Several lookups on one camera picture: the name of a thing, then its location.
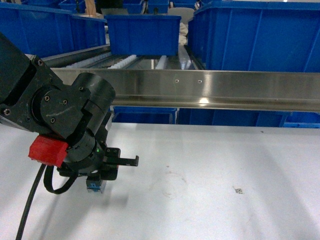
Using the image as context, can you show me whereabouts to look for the red mushroom push button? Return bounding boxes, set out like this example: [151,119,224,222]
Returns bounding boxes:
[86,176,106,194]

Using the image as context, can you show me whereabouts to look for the stainless steel shelf rail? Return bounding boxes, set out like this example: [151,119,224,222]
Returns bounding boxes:
[49,68,320,113]

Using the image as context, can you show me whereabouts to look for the red cable connector block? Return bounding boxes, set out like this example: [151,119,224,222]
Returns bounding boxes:
[28,135,69,168]

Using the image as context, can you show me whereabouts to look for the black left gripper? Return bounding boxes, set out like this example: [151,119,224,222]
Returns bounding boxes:
[57,127,139,181]

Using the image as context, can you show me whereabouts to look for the large blue bin left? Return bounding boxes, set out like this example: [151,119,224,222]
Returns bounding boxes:
[0,2,106,58]

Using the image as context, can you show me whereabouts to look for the large blue bin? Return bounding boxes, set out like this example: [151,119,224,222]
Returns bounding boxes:
[0,2,106,58]
[188,0,320,73]

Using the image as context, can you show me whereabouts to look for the blue bin lower centre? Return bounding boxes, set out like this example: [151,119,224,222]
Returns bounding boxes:
[112,106,177,124]

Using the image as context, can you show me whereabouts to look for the blue bin centre shelf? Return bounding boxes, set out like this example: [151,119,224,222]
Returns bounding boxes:
[104,14,181,56]

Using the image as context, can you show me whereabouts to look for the large blue bin right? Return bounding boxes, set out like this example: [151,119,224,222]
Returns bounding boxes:
[188,0,320,73]

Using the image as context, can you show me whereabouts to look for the blue bin lower right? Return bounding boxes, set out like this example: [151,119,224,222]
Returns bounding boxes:
[177,108,291,127]

